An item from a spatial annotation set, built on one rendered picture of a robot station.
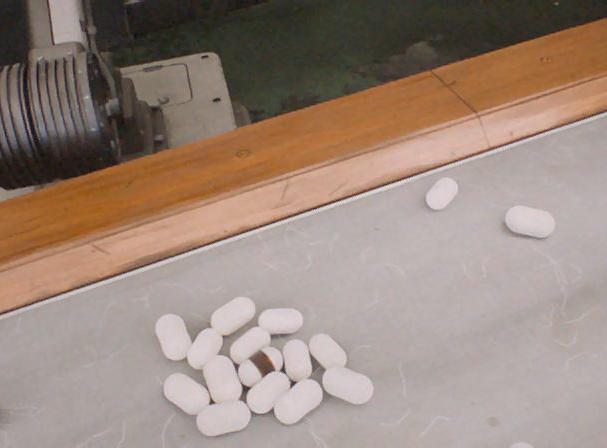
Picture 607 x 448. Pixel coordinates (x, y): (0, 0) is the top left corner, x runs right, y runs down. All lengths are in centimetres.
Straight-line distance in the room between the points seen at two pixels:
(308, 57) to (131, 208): 174
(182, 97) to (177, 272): 74
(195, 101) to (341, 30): 123
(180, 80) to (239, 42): 111
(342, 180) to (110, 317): 22
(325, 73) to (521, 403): 182
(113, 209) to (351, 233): 20
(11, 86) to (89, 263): 25
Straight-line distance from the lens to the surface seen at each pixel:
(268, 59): 236
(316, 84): 221
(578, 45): 82
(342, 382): 50
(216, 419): 49
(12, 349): 60
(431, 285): 57
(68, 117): 78
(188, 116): 127
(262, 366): 51
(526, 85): 75
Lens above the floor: 116
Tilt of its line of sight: 43 degrees down
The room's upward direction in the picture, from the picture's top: 7 degrees counter-clockwise
